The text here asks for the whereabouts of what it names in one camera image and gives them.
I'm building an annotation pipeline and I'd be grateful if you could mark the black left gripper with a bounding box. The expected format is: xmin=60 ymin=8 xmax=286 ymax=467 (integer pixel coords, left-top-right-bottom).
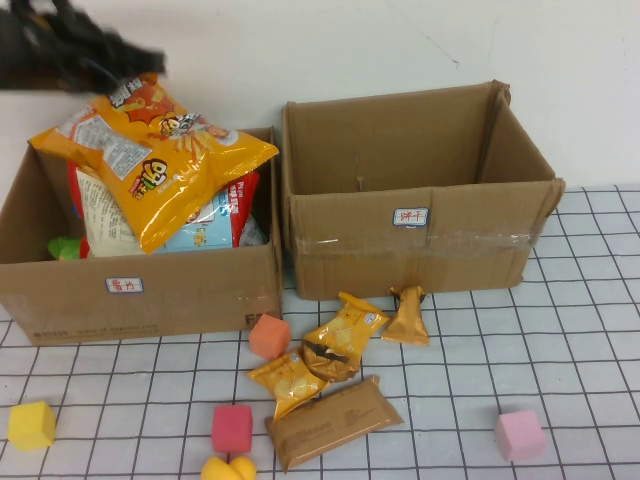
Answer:
xmin=0 ymin=0 xmax=170 ymax=95

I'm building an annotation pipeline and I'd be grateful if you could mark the large orange chips bag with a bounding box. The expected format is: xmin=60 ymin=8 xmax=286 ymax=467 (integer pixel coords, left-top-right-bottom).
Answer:
xmin=29 ymin=72 xmax=280 ymax=256

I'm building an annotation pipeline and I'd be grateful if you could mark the dark gold brown snack packet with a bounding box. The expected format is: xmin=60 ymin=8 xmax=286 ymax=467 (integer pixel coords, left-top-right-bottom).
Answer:
xmin=298 ymin=335 xmax=362 ymax=384

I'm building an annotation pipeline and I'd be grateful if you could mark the green yellow snack bag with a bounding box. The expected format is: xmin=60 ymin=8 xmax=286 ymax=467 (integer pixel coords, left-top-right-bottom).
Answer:
xmin=47 ymin=234 xmax=84 ymax=262

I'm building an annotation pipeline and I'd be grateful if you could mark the white red QR snack bag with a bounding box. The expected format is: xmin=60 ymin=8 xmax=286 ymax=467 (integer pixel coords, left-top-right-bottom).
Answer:
xmin=234 ymin=212 xmax=269 ymax=247

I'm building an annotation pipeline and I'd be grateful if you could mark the small gold wrapped snack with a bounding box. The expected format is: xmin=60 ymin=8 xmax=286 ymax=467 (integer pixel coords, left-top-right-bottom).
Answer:
xmin=380 ymin=284 xmax=431 ymax=348

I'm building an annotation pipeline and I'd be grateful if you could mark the red blue shrimp chips bag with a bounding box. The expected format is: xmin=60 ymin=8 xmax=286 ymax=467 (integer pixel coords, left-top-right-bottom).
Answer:
xmin=67 ymin=159 xmax=261 ymax=259

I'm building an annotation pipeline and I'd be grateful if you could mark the white label on chips box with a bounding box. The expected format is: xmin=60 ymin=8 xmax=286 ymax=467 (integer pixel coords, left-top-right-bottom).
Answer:
xmin=103 ymin=276 xmax=145 ymax=295

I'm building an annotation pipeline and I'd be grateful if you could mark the cardboard box with chips label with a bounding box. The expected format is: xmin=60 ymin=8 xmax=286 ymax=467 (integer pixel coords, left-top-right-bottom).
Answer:
xmin=0 ymin=126 xmax=284 ymax=347

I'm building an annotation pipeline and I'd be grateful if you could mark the cardboard box with taped seam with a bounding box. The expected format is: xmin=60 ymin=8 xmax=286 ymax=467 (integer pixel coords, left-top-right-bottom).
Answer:
xmin=279 ymin=78 xmax=566 ymax=302

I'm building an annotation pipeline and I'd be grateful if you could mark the orange foam cube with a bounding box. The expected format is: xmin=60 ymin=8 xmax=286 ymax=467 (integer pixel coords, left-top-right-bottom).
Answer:
xmin=247 ymin=313 xmax=292 ymax=362

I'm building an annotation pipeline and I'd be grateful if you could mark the white label on taped box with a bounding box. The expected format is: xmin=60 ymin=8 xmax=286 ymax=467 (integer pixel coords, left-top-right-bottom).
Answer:
xmin=391 ymin=206 xmax=431 ymax=230

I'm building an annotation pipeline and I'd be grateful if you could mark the small yellow biscuit packet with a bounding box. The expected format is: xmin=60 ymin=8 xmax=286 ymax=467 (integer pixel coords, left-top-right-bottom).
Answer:
xmin=304 ymin=292 xmax=390 ymax=366
xmin=245 ymin=349 xmax=331 ymax=424

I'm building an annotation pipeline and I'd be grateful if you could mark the red foam cube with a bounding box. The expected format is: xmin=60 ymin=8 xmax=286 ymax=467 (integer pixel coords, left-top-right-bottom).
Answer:
xmin=210 ymin=404 xmax=254 ymax=454

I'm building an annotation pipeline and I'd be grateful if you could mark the yellow foam cube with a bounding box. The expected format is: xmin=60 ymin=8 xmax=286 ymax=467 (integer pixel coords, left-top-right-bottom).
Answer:
xmin=7 ymin=400 xmax=57 ymax=453

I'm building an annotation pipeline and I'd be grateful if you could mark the long brown biscuit package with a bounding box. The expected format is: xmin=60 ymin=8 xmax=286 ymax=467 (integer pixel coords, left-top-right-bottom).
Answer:
xmin=263 ymin=374 xmax=405 ymax=474

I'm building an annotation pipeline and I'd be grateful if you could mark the yellow rubber toy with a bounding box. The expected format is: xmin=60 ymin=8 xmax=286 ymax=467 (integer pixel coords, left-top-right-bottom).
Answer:
xmin=200 ymin=455 xmax=259 ymax=480

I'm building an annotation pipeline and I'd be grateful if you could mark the white grid tablecloth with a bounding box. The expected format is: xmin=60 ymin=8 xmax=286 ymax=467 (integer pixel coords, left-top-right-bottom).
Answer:
xmin=0 ymin=184 xmax=640 ymax=480

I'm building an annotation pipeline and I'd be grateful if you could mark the light pink foam cube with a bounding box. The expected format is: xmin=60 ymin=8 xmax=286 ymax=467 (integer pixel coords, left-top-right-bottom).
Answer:
xmin=493 ymin=409 xmax=547 ymax=464

